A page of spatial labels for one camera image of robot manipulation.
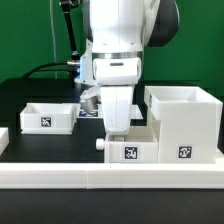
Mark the white drawer tray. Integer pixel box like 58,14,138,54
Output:
20,103,77,135
96,126,159,164

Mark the white thin cable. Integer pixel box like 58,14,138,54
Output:
49,0,58,79

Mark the white rear drawer tray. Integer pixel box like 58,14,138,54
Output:
20,103,77,135

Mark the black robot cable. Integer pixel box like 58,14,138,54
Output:
21,0,82,80

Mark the white drawer cabinet box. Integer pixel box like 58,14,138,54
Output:
144,86,223,164

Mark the fiducial marker sheet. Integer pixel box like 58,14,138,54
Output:
78,104,143,120

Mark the white front drawer tray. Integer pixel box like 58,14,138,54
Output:
96,126,159,164

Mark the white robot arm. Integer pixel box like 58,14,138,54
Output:
77,0,180,136

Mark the white L-shaped border fence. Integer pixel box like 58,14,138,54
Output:
0,127,224,190

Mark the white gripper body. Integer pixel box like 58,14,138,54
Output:
80,57,142,136

